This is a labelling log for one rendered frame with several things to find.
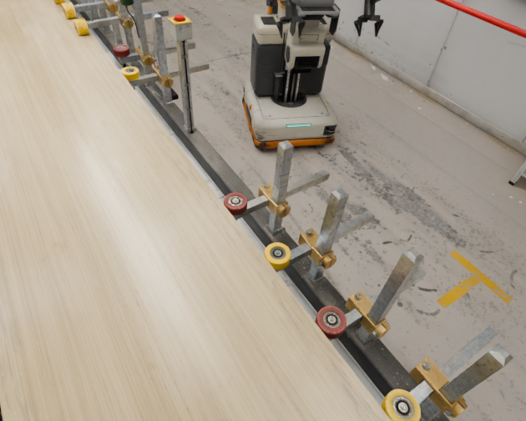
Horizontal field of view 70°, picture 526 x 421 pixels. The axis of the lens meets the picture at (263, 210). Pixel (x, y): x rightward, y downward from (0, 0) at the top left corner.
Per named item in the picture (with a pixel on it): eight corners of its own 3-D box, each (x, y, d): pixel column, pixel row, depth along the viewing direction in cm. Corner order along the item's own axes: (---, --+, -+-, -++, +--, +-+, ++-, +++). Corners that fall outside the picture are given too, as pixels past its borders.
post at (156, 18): (170, 106, 202) (158, 12, 167) (173, 109, 200) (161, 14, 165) (164, 108, 201) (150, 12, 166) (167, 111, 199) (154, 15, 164)
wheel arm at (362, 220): (366, 216, 136) (369, 209, 133) (372, 223, 134) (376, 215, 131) (266, 268, 118) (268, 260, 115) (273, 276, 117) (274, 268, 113)
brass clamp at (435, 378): (422, 362, 102) (429, 355, 99) (463, 408, 95) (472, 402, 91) (407, 374, 100) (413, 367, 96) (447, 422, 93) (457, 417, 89)
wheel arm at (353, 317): (415, 272, 125) (419, 265, 122) (422, 280, 124) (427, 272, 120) (314, 337, 107) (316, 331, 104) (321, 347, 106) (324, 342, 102)
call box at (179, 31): (185, 34, 155) (184, 14, 150) (193, 41, 152) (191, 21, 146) (169, 37, 153) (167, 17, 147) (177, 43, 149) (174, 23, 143)
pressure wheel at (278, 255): (270, 287, 116) (272, 266, 108) (257, 268, 121) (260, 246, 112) (291, 278, 119) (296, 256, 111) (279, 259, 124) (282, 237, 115)
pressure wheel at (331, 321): (329, 357, 103) (338, 339, 94) (305, 339, 105) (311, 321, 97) (342, 334, 107) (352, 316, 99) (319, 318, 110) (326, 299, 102)
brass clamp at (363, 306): (357, 296, 118) (361, 288, 114) (388, 332, 110) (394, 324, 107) (342, 306, 115) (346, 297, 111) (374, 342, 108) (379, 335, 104)
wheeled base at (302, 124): (240, 103, 326) (241, 77, 308) (311, 100, 337) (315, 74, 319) (255, 152, 282) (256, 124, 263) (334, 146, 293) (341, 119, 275)
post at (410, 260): (361, 334, 122) (414, 244, 87) (368, 342, 120) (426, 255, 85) (352, 339, 120) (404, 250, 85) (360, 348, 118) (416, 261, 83)
